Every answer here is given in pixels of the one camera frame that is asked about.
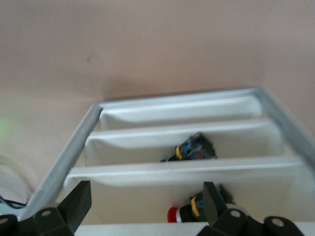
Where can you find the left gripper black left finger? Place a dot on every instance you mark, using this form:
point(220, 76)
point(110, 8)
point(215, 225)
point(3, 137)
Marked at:
point(69, 214)

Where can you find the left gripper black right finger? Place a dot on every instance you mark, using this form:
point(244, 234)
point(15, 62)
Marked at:
point(221, 223)

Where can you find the red push button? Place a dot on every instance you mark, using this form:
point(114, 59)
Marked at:
point(173, 215)

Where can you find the white drawer holding red button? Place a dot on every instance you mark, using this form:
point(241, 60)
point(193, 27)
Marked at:
point(123, 194)

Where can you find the white drawer cabinet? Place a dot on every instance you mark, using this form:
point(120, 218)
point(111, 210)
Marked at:
point(73, 140)

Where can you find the green push button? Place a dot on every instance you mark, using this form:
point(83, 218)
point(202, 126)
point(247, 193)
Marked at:
point(197, 147)

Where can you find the white drawer holding green button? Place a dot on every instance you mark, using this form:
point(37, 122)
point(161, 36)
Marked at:
point(128, 145)

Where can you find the empty white drawer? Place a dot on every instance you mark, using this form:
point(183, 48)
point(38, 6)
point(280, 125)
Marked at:
point(177, 111)

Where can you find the brown table mat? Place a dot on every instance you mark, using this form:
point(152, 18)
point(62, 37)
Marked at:
point(157, 49)

